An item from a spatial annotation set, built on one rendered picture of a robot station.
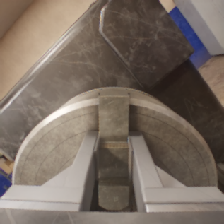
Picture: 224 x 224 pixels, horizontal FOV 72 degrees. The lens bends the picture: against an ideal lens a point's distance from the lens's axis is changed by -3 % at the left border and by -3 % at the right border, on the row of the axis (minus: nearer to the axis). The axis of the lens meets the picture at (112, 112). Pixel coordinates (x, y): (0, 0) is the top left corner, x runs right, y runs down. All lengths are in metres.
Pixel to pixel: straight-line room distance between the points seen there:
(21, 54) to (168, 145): 4.12
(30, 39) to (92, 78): 3.82
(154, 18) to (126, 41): 0.06
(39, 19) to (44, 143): 3.98
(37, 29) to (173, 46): 3.88
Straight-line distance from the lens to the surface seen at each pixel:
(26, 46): 4.17
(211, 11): 3.73
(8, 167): 4.77
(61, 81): 0.38
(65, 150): 0.18
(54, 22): 4.00
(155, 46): 0.31
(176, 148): 0.18
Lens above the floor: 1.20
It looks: 11 degrees down
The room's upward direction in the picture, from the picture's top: 42 degrees counter-clockwise
